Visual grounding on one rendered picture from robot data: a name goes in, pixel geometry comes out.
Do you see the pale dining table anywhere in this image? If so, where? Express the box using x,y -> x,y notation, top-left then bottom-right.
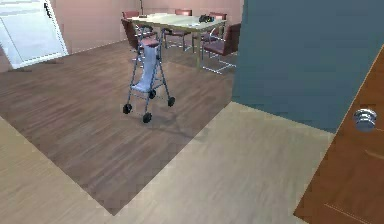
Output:
127,12 -> 228,70

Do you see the blue wheeled walker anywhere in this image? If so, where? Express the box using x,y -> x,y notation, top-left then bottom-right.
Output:
122,25 -> 176,124

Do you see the brown wooden room door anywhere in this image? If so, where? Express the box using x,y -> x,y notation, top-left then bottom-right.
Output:
293,43 -> 384,224

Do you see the silver round door knob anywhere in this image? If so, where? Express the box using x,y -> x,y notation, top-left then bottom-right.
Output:
352,108 -> 378,133

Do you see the dark red dining chair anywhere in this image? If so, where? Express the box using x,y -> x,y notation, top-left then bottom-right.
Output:
192,11 -> 228,54
120,18 -> 160,64
163,8 -> 194,52
200,22 -> 242,75
121,10 -> 157,38

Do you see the white room door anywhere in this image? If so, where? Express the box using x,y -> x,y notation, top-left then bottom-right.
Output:
0,0 -> 70,70

